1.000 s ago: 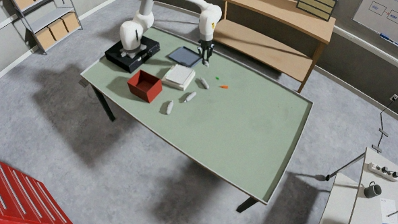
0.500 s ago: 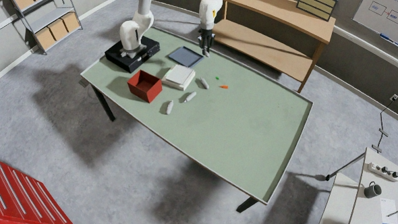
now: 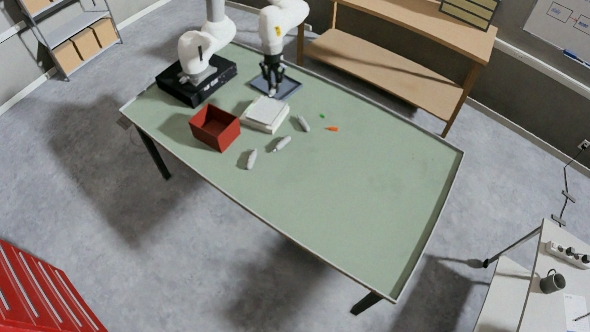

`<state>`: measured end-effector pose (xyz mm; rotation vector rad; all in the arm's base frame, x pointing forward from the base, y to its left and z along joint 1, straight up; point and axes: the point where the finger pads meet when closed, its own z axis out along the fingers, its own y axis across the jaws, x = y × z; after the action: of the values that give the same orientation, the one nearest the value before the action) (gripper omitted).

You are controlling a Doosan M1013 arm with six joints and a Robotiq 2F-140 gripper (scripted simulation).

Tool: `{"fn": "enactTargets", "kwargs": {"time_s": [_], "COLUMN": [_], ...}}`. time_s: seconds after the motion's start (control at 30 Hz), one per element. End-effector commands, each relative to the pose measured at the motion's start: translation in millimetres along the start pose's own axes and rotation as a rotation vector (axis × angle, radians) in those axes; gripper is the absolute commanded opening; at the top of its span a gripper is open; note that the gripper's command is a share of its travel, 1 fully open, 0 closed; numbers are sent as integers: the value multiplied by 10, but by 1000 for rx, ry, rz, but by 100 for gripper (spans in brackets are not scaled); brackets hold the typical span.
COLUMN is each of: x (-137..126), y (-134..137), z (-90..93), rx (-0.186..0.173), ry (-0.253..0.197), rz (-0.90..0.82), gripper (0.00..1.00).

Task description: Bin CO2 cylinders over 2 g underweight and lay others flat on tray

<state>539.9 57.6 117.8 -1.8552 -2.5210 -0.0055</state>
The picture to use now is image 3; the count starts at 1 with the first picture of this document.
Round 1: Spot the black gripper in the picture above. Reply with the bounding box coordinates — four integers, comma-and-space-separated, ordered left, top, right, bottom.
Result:
258, 52, 286, 94

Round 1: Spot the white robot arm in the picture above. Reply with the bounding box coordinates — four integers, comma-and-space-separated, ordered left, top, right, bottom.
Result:
177, 0, 308, 87

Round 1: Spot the white digital scale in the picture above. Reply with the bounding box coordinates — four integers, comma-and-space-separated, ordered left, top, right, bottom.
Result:
239, 95, 289, 135

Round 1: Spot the red open box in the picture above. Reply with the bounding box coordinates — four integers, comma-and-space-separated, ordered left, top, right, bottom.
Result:
188, 103, 241, 154

